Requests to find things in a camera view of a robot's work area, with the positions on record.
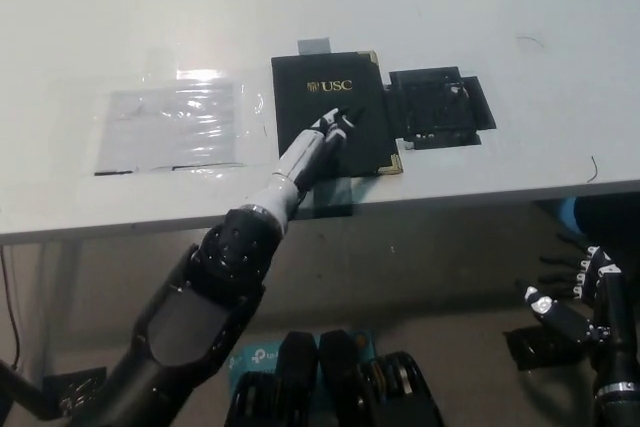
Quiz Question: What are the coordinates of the grey duct tape strip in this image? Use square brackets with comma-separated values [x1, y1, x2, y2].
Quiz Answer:
[298, 37, 359, 219]

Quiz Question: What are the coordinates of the clear plastic sheet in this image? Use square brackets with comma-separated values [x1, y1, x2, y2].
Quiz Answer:
[92, 65, 267, 177]

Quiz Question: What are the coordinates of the black metal bar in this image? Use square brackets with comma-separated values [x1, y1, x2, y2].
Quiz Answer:
[0, 359, 52, 421]

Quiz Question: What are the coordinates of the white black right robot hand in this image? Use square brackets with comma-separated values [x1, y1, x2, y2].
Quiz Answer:
[517, 245, 640, 391]

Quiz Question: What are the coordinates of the blue object under desk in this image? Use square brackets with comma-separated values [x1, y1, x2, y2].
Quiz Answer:
[556, 198, 584, 236]

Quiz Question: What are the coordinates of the black bulky object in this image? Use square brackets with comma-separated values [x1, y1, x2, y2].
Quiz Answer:
[574, 194, 640, 251]

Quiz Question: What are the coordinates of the thin black cable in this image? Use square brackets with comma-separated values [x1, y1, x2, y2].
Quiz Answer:
[0, 246, 22, 369]

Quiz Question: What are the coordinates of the black diary with gold corners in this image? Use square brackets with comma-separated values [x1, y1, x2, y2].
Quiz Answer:
[270, 50, 405, 179]

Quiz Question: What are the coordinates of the small black floor tape patch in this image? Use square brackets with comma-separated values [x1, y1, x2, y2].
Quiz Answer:
[42, 366, 108, 419]

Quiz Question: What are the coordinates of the teal tp-link box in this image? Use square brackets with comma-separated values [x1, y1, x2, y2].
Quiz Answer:
[227, 331, 376, 394]

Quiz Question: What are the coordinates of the wide black floor tape patch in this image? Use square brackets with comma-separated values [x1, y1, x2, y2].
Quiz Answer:
[503, 326, 596, 373]

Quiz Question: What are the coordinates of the black tape patch on desk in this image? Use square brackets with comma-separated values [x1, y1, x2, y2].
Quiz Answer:
[382, 66, 497, 152]

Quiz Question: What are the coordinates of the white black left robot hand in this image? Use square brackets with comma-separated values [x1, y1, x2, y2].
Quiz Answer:
[242, 105, 367, 237]

